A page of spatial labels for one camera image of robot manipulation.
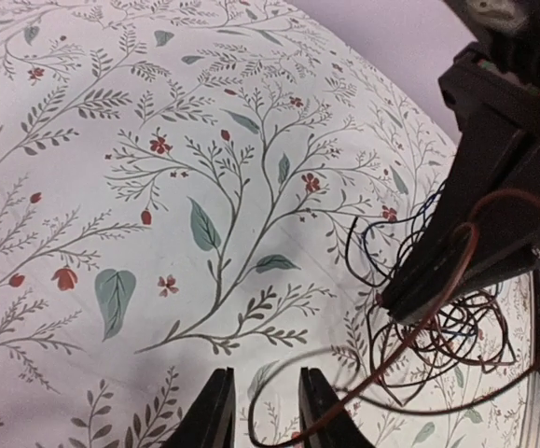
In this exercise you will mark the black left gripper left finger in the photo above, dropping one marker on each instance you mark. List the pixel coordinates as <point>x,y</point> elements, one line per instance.
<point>210,420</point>

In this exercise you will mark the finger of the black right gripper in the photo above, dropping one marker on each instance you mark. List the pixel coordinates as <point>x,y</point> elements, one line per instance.
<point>430,273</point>

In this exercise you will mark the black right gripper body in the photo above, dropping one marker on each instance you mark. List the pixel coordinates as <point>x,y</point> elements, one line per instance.
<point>493,87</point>

